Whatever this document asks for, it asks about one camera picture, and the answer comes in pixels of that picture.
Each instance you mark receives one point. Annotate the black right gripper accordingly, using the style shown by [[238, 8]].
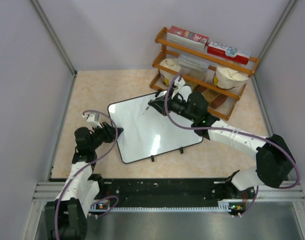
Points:
[[159, 104]]

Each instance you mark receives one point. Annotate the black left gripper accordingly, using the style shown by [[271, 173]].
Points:
[[109, 131]]

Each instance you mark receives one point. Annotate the white whiteboard black frame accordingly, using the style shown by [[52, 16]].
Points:
[[146, 136]]

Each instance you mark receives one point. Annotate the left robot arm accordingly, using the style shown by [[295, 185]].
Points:
[[66, 216]]

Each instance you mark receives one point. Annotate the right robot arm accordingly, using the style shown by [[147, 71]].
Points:
[[272, 156]]

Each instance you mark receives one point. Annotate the clear plastic box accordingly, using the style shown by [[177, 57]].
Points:
[[192, 66]]

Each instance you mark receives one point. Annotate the brown scouring pad pack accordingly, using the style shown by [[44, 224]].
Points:
[[214, 99]]

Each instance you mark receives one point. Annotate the orange wooden shelf rack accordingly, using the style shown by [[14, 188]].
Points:
[[174, 50]]

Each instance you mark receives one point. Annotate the red white box left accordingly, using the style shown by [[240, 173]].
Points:
[[187, 38]]

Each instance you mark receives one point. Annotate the red white box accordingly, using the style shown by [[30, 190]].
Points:
[[187, 38], [229, 53]]

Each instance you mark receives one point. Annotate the white paper bag right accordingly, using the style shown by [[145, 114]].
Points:
[[227, 78]]

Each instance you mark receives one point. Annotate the red white box right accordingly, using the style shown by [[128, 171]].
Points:
[[229, 53]]

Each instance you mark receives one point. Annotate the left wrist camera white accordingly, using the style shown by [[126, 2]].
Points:
[[92, 119]]

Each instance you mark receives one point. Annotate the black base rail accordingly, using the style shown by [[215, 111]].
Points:
[[172, 192]]

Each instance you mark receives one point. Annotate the grey cable duct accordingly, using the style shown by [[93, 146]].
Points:
[[221, 207]]

